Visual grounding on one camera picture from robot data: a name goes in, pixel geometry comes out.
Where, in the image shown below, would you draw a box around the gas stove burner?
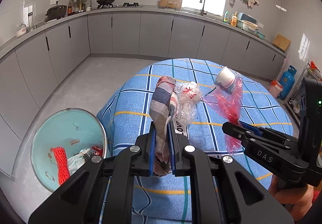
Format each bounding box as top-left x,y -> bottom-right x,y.
122,2 -> 139,8

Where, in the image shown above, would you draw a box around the wooden cutting board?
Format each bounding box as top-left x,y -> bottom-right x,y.
272,34 -> 291,52

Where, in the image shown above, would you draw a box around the clear bag red print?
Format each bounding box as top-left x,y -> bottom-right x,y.
175,81 -> 202,126

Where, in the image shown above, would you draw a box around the right hand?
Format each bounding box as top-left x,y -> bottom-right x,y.
268,175 -> 314,222

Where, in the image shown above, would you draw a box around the blue checked tablecloth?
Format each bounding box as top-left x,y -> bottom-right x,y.
97,58 -> 294,223

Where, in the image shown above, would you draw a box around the pink transparent plastic bag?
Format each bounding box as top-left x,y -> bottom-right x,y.
202,70 -> 245,156

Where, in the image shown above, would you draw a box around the white ceramic pot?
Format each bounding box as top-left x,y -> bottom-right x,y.
15,23 -> 27,38

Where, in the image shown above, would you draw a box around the black wok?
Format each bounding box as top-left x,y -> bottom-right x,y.
97,0 -> 115,9

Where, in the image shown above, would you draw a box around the red plastic bag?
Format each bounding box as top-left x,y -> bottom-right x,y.
91,146 -> 104,157

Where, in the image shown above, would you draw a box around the teal enamel basin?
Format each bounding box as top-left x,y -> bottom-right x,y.
31,108 -> 110,192

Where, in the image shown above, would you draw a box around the grey kitchen cabinets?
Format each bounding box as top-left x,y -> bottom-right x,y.
1,7 -> 286,175

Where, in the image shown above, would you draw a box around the black mesh net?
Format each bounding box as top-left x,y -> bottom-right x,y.
81,151 -> 96,162

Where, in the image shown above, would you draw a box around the orange detergent bottle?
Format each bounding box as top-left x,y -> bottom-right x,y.
230,12 -> 237,27

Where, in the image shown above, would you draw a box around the cardboard box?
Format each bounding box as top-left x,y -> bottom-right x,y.
159,0 -> 183,9

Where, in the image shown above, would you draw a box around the stacked plastic basins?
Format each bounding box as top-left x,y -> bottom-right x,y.
236,12 -> 265,39

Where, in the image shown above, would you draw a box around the green detergent bottle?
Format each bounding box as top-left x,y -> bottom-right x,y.
223,11 -> 229,23

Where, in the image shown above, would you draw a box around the black rice cooker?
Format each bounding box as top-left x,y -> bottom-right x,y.
46,5 -> 67,21

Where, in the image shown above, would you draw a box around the plaid cloth rag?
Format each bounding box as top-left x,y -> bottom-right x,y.
149,76 -> 178,176

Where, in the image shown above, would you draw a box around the red mesh net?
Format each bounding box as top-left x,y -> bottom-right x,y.
50,147 -> 70,185

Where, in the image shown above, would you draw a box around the spice rack with bottles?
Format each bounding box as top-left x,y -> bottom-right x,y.
67,0 -> 92,16

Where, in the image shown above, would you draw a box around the blue gas cylinder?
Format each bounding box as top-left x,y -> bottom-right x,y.
279,65 -> 297,100

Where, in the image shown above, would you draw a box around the white paper cup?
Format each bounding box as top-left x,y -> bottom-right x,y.
215,66 -> 236,94

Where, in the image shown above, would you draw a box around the chrome faucet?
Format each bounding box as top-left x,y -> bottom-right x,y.
200,0 -> 207,16

